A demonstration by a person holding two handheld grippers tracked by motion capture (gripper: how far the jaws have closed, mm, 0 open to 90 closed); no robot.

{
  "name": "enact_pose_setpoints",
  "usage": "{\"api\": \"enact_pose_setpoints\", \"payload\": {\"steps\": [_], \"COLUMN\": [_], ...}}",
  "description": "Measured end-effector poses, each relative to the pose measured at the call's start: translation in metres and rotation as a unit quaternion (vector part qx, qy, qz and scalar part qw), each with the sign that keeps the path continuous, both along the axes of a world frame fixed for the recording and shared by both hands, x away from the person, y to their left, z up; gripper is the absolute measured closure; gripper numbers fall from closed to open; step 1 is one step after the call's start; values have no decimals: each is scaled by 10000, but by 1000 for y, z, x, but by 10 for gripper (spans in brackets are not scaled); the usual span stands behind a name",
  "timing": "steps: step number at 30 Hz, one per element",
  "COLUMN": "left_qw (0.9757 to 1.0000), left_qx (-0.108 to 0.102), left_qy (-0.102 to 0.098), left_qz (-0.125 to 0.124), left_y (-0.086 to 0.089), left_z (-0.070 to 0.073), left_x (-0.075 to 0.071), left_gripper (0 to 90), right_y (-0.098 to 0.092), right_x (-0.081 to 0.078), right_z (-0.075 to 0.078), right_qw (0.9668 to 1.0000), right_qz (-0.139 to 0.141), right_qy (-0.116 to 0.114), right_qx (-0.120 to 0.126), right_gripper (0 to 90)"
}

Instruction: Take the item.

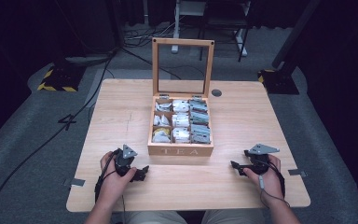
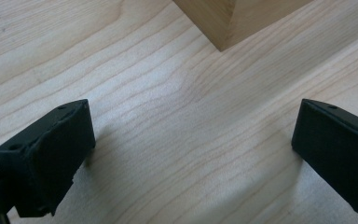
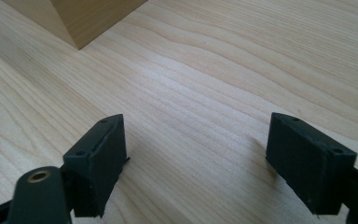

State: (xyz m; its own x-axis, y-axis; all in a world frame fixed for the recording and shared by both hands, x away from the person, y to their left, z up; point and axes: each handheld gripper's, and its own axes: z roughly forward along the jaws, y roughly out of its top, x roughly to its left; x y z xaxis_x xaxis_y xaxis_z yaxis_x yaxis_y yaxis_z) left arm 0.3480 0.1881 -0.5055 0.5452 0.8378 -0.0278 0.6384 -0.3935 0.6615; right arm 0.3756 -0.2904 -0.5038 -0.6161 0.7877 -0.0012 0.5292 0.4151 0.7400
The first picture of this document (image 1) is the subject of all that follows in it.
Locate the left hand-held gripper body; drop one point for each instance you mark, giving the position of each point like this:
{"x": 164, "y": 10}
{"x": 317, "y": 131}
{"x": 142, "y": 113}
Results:
{"x": 122, "y": 161}

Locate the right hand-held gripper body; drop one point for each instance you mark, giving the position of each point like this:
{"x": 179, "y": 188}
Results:
{"x": 259, "y": 161}

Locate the wooden tea box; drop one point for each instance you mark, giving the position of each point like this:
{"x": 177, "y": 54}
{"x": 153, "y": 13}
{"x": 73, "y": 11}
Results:
{"x": 180, "y": 151}

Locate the person's left hand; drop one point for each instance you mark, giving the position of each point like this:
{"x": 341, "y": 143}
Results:
{"x": 113, "y": 186}

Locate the person's right hand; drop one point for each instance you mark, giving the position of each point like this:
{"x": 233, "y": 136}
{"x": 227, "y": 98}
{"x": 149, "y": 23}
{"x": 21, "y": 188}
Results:
{"x": 270, "y": 186}

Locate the grey tape piece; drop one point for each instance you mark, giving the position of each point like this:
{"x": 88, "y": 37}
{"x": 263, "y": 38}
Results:
{"x": 77, "y": 182}
{"x": 296, "y": 172}

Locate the yellow tea bag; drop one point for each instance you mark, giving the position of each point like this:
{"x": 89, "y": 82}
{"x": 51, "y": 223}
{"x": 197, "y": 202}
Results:
{"x": 161, "y": 132}

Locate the person's left leg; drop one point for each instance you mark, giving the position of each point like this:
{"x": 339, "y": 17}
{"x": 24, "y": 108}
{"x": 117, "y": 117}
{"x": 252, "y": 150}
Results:
{"x": 149, "y": 218}

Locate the person's leg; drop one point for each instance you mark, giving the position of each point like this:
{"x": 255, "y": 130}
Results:
{"x": 233, "y": 217}
{"x": 149, "y": 218}

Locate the person's right leg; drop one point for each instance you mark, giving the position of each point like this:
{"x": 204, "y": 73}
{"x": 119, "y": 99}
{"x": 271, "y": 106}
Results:
{"x": 233, "y": 217}

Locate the pile of white tea bags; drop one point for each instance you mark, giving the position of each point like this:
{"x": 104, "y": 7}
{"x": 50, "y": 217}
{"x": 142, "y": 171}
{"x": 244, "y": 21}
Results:
{"x": 162, "y": 120}

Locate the row of grey tea packets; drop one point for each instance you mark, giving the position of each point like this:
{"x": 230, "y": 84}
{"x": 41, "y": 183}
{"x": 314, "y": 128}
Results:
{"x": 199, "y": 128}

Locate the group of white tea packets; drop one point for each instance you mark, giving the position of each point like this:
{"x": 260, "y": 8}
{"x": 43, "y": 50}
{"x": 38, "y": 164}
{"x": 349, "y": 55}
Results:
{"x": 180, "y": 119}

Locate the round table grommet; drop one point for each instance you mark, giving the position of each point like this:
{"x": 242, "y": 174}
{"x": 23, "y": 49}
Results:
{"x": 216, "y": 93}

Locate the black yellow striped stand base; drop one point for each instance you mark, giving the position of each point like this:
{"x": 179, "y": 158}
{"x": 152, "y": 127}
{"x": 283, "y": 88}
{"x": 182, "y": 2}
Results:
{"x": 279, "y": 82}
{"x": 60, "y": 77}

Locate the black slanted stand pole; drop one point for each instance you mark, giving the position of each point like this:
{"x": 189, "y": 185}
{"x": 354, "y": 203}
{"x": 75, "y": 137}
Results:
{"x": 295, "y": 34}

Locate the white metal stand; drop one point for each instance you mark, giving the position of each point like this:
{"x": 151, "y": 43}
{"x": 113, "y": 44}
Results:
{"x": 176, "y": 28}

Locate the black metal frame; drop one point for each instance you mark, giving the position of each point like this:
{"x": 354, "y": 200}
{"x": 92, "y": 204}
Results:
{"x": 223, "y": 18}

